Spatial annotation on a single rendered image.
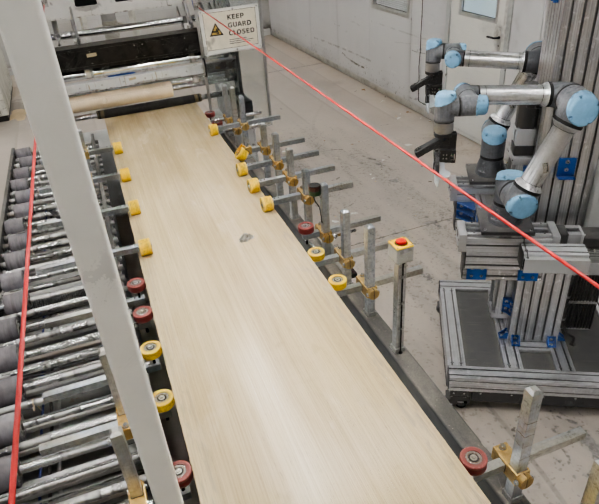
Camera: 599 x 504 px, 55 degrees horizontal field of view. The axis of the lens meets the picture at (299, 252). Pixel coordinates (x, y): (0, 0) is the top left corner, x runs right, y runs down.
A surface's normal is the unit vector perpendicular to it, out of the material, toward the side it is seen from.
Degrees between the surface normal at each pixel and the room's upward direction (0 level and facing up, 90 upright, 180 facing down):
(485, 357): 0
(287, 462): 0
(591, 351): 0
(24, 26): 90
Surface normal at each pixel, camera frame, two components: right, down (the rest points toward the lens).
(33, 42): 0.35, 0.48
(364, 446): -0.07, -0.84
